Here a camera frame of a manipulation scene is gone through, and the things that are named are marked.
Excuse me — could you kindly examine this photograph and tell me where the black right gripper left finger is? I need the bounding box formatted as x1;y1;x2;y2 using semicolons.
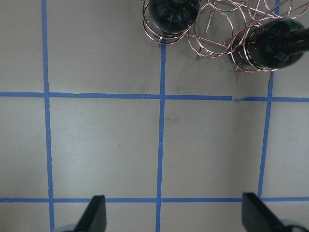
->
75;195;107;232

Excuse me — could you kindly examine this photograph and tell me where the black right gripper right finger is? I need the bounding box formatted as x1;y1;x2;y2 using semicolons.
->
241;192;290;232

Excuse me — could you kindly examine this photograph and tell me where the dark wine bottle right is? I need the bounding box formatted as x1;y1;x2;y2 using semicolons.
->
233;18;309;69

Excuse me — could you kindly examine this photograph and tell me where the dark wine bottle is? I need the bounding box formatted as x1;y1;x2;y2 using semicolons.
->
233;18;309;69
148;0;200;34

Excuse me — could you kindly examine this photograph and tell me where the dark wine bottle left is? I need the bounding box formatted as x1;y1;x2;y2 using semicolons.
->
148;0;200;34

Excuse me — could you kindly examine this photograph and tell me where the copper wire bottle basket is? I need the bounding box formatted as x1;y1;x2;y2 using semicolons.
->
141;0;309;73

